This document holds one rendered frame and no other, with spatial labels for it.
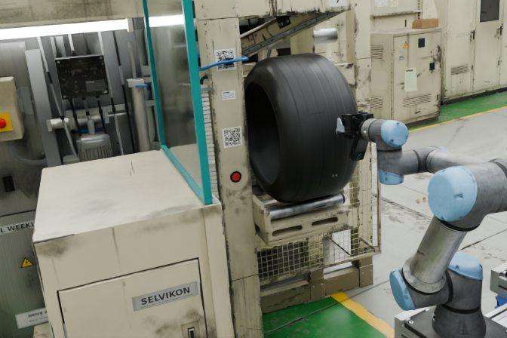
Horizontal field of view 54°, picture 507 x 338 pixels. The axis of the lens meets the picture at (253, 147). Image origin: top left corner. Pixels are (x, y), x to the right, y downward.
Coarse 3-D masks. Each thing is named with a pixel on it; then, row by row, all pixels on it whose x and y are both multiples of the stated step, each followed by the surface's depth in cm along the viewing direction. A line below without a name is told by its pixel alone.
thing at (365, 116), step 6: (342, 114) 167; (348, 114) 167; (354, 114) 163; (360, 114) 162; (366, 114) 159; (372, 114) 158; (342, 120) 167; (348, 120) 163; (354, 120) 163; (360, 120) 160; (366, 120) 157; (348, 126) 164; (354, 126) 163; (360, 126) 158; (348, 132) 165; (354, 132) 164; (360, 132) 157; (348, 138) 166
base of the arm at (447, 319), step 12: (444, 312) 145; (456, 312) 142; (468, 312) 141; (480, 312) 143; (432, 324) 150; (444, 324) 144; (456, 324) 142; (468, 324) 142; (480, 324) 143; (444, 336) 145; (456, 336) 142; (468, 336) 141; (480, 336) 142
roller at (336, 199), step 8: (312, 200) 200; (320, 200) 200; (328, 200) 201; (336, 200) 202; (344, 200) 203; (272, 208) 194; (280, 208) 195; (288, 208) 195; (296, 208) 196; (304, 208) 197; (312, 208) 199; (320, 208) 201; (272, 216) 193; (280, 216) 194
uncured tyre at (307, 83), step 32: (256, 64) 202; (288, 64) 186; (320, 64) 188; (256, 96) 224; (288, 96) 177; (320, 96) 178; (352, 96) 185; (256, 128) 230; (288, 128) 176; (320, 128) 176; (256, 160) 218; (288, 160) 179; (320, 160) 179; (288, 192) 189; (320, 192) 192
